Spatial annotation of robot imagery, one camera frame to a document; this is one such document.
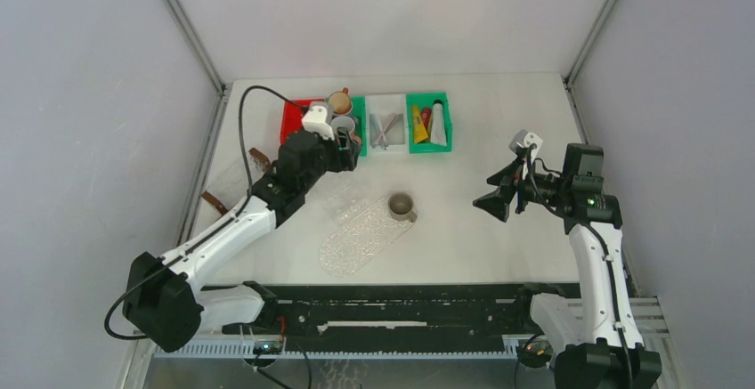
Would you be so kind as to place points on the yellow toothpaste tube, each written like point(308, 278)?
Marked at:
point(419, 132)

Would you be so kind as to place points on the red toothpaste tube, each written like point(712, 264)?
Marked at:
point(426, 119)

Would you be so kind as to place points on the grey ceramic mug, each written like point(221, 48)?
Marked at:
point(402, 208)

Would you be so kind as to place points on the clear holder with wooden ends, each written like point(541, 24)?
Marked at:
point(227, 189)

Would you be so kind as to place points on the right circuit board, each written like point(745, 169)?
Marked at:
point(536, 354)

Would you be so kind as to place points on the clear acrylic holder box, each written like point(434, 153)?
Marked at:
point(343, 199)

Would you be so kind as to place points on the left circuit board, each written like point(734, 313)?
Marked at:
point(268, 348)

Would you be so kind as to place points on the white translucent bin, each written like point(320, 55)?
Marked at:
point(383, 105)

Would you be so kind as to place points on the beige cup orange handle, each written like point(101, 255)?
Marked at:
point(341, 102)

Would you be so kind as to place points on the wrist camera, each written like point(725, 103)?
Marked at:
point(317, 120)
point(526, 145)

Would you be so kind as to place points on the green bin with toothpaste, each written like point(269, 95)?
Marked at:
point(424, 100)

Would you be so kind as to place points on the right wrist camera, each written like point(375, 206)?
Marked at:
point(526, 145)

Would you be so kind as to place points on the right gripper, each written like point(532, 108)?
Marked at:
point(510, 179)

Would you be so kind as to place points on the green bin with cups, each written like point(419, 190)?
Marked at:
point(360, 117)

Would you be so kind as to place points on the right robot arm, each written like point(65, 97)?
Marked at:
point(604, 348)

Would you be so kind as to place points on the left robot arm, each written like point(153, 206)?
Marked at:
point(166, 298)

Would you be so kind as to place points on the circuit board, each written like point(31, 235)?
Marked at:
point(536, 354)
point(268, 348)

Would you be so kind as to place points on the red plastic bin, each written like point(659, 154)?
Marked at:
point(293, 112)

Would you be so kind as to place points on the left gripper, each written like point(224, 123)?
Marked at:
point(345, 159)

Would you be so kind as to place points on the black front rail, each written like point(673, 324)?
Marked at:
point(453, 319)

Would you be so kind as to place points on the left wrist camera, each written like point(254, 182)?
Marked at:
point(317, 120)

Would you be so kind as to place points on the pink toothbrush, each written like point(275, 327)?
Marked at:
point(382, 129)

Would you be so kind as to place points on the white toothpaste tube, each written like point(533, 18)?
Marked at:
point(438, 134)

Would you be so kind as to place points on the clear textured oval tray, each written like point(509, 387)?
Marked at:
point(363, 236)

